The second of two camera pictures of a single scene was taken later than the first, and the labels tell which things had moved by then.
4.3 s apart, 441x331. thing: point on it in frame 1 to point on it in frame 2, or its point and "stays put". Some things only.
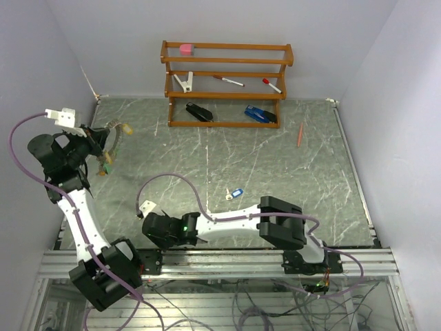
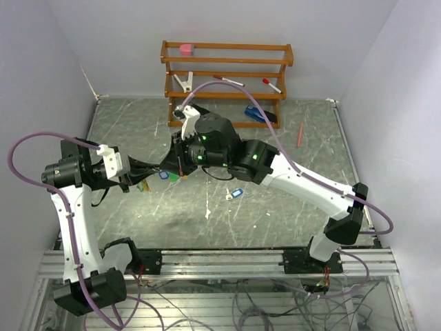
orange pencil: (300, 134) stays put
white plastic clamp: (187, 86) stays put
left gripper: (96, 139) to (138, 170)
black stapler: (200, 113) stays put
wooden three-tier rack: (225, 85) stays put
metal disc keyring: (106, 159) to (143, 185)
